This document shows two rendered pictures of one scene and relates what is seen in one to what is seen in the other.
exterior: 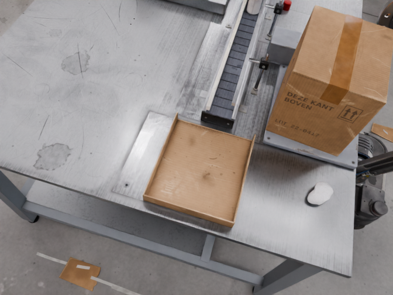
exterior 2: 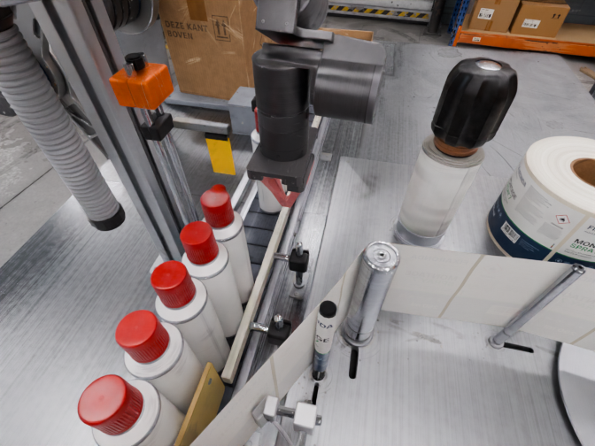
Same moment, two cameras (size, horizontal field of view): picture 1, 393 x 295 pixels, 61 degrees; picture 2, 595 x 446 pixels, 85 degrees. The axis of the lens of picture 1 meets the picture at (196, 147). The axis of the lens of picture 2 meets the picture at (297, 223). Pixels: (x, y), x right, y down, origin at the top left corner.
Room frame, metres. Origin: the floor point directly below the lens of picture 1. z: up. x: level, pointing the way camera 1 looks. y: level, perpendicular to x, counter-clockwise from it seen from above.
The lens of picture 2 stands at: (1.82, -0.08, 1.34)
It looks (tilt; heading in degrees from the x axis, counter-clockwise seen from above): 48 degrees down; 184
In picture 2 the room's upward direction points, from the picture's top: straight up
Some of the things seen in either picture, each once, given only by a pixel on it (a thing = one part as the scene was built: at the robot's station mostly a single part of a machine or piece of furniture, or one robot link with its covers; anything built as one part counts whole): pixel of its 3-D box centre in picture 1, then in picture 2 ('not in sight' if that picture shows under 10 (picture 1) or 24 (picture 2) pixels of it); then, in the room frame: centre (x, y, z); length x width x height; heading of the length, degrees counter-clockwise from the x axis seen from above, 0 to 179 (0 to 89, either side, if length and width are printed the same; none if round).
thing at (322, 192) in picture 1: (319, 192); not in sight; (0.44, -0.38, 0.85); 0.08 x 0.07 x 0.04; 107
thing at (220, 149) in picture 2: not in sight; (220, 154); (1.50, -0.20, 1.09); 0.03 x 0.01 x 0.06; 81
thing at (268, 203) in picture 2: not in sight; (269, 163); (1.37, -0.16, 0.98); 0.05 x 0.05 x 0.20
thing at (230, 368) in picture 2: (243, 5); (311, 139); (1.17, -0.09, 0.91); 1.07 x 0.01 x 0.02; 171
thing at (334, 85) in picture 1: (326, 82); (229, 33); (0.75, -0.36, 0.99); 0.30 x 0.24 x 0.27; 166
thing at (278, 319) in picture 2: not in sight; (269, 333); (1.63, -0.13, 0.89); 0.06 x 0.03 x 0.12; 81
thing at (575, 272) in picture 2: not in sight; (529, 311); (1.62, 0.19, 0.97); 0.02 x 0.02 x 0.19
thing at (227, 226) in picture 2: not in sight; (228, 252); (1.56, -0.19, 0.98); 0.05 x 0.05 x 0.20
